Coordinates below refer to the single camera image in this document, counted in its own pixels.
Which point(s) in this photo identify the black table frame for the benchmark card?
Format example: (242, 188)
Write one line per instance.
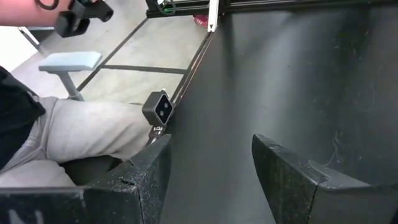
(280, 4)

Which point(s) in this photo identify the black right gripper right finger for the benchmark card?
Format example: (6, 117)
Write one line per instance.
(311, 193)

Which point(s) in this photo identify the person's forearm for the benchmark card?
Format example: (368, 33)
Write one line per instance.
(25, 14)

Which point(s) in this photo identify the small red object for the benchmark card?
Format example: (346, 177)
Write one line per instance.
(201, 20)

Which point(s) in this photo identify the person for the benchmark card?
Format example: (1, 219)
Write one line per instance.
(93, 130)

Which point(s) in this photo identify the white metal bracket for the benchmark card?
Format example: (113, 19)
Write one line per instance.
(213, 15)

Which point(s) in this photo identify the black table mat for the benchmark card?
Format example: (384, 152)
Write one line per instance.
(248, 77)

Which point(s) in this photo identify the small black depth camera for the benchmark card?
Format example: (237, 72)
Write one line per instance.
(158, 108)

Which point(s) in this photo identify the black wrist band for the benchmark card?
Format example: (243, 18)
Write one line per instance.
(46, 6)

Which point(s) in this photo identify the grey chair armrest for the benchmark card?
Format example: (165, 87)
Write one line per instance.
(70, 60)

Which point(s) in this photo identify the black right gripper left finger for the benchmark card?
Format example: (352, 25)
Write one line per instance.
(124, 186)

